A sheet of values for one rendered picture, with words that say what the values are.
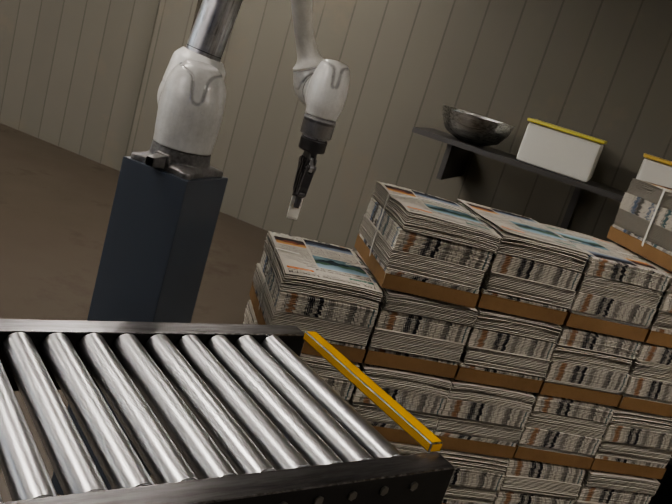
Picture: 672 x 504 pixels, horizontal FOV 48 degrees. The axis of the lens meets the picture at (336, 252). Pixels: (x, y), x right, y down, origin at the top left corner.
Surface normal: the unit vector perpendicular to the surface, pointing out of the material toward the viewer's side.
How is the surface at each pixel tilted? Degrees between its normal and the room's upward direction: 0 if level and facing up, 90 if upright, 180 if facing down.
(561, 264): 90
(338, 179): 90
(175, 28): 90
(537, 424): 90
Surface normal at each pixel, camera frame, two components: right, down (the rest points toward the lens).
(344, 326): 0.22, 0.33
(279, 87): -0.37, 0.14
